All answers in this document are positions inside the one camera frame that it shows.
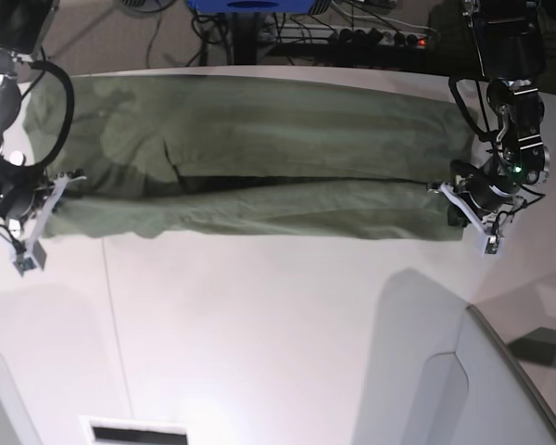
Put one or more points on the black power strip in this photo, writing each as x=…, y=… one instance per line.
x=374, y=37

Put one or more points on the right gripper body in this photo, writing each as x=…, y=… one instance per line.
x=20, y=195

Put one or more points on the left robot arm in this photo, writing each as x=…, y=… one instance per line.
x=511, y=53

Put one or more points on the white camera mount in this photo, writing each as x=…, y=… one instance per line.
x=27, y=252
x=490, y=229

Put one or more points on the white slotted plate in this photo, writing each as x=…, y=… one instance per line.
x=104, y=430

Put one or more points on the green t-shirt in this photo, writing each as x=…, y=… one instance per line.
x=251, y=156

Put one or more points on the black table leg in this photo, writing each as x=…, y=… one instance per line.
x=245, y=33

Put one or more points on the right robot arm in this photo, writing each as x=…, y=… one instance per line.
x=23, y=26

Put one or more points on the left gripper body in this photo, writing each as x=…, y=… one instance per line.
x=483, y=190

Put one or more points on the blue box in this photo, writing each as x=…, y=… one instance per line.
x=251, y=6

